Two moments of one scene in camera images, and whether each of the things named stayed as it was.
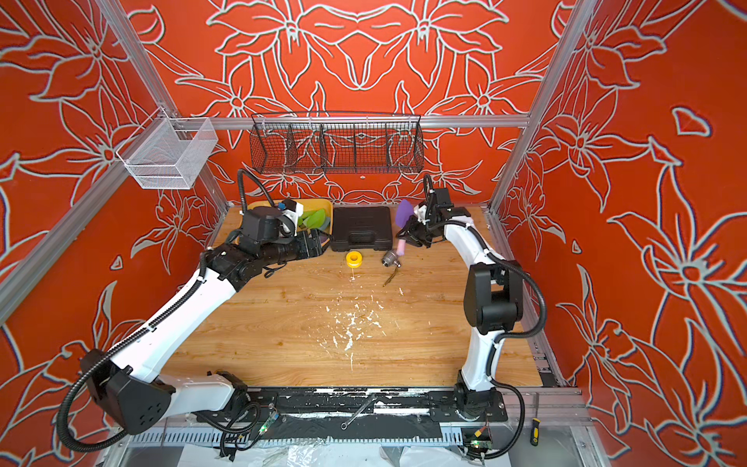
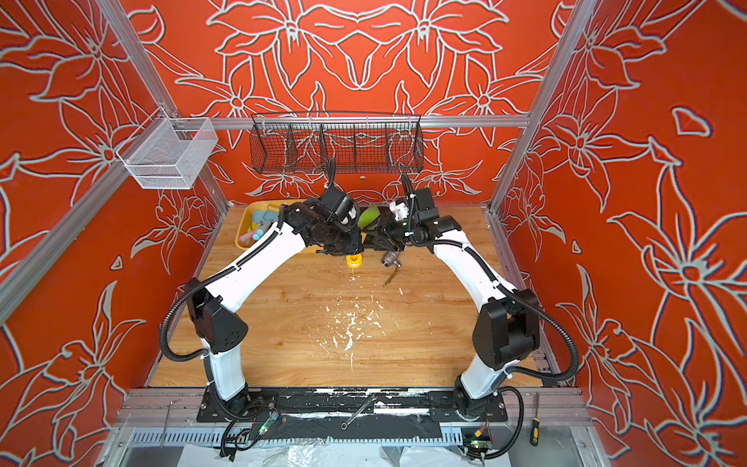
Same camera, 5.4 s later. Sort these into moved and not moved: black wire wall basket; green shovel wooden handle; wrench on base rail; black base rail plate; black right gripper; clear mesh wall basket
Moved: black right gripper; green shovel wooden handle
Not moved: black wire wall basket; clear mesh wall basket; wrench on base rail; black base rail plate
